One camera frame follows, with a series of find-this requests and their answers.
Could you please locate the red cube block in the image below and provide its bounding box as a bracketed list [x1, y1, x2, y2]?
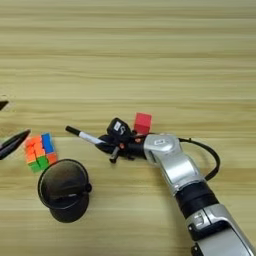
[133, 112, 153, 136]

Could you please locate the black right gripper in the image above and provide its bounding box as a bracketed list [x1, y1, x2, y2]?
[98, 134, 148, 164]

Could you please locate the grey marker with black cap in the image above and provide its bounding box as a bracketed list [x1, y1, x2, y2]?
[65, 125, 108, 146]

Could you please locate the black mesh pen cup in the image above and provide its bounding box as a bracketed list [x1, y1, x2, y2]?
[37, 158, 93, 224]

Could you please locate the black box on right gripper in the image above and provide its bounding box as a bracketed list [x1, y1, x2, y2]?
[106, 117, 133, 138]

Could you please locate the black pen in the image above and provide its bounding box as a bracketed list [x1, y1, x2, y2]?
[49, 183, 93, 204]

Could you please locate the multicolour puzzle cube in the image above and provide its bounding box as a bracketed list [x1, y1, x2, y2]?
[23, 132, 59, 174]

